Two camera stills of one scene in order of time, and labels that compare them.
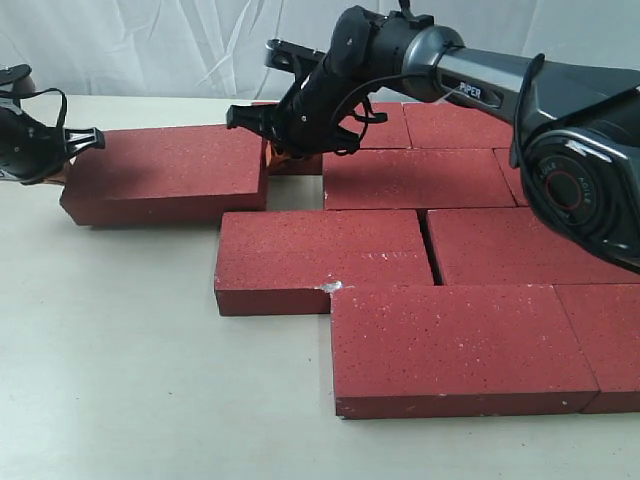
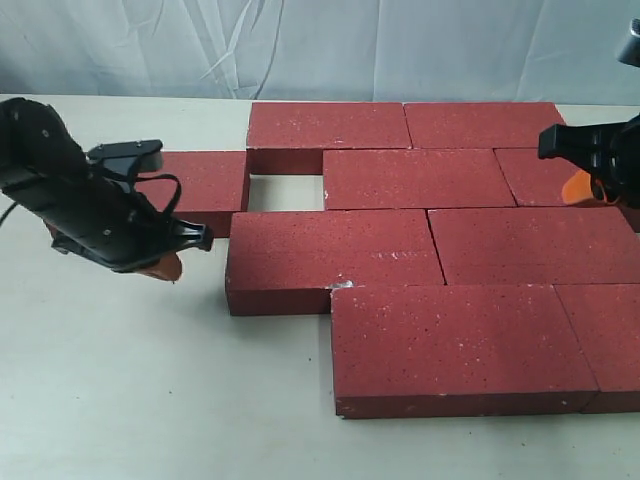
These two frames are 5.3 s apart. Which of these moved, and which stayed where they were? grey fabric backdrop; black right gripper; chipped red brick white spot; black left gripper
Moved: black right gripper; black left gripper
Stayed: grey fabric backdrop; chipped red brick white spot
